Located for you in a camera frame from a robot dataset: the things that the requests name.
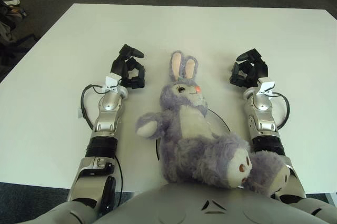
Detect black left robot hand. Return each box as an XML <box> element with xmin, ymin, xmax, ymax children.
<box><xmin>110</xmin><ymin>44</ymin><xmax>146</xmax><ymax>89</ymax></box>

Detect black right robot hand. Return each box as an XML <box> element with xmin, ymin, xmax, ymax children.
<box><xmin>229</xmin><ymin>48</ymin><xmax>270</xmax><ymax>88</ymax></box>

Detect purple plush rabbit doll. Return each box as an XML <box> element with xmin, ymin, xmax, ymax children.
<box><xmin>134</xmin><ymin>50</ymin><xmax>291</xmax><ymax>197</ymax></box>

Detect white plate with black rim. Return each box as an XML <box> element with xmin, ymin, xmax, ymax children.
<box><xmin>155</xmin><ymin>108</ymin><xmax>230</xmax><ymax>160</ymax></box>

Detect dark bag in background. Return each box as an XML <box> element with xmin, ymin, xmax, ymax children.
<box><xmin>0</xmin><ymin>0</ymin><xmax>39</xmax><ymax>64</ymax></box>

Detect grey robot torso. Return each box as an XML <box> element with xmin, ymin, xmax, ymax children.
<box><xmin>33</xmin><ymin>181</ymin><xmax>337</xmax><ymax>224</ymax></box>

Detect white table leg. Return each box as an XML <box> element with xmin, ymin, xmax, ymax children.
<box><xmin>326</xmin><ymin>191</ymin><xmax>337</xmax><ymax>205</ymax></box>

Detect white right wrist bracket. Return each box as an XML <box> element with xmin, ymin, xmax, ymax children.
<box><xmin>255</xmin><ymin>81</ymin><xmax>276</xmax><ymax>97</ymax></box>

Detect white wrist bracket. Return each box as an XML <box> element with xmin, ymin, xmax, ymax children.
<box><xmin>101</xmin><ymin>75</ymin><xmax>123</xmax><ymax>95</ymax></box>
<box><xmin>255</xmin><ymin>81</ymin><xmax>276</xmax><ymax>97</ymax></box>

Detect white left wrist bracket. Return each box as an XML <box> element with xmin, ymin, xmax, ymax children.
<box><xmin>101</xmin><ymin>75</ymin><xmax>123</xmax><ymax>95</ymax></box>

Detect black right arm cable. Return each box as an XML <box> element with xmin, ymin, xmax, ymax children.
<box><xmin>271</xmin><ymin>91</ymin><xmax>290</xmax><ymax>130</ymax></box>

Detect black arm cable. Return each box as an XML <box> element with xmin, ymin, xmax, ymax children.
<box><xmin>271</xmin><ymin>91</ymin><xmax>290</xmax><ymax>130</ymax></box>
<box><xmin>80</xmin><ymin>84</ymin><xmax>124</xmax><ymax>208</ymax></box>

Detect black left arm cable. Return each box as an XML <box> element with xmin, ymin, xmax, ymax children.
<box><xmin>80</xmin><ymin>84</ymin><xmax>124</xmax><ymax>208</ymax></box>

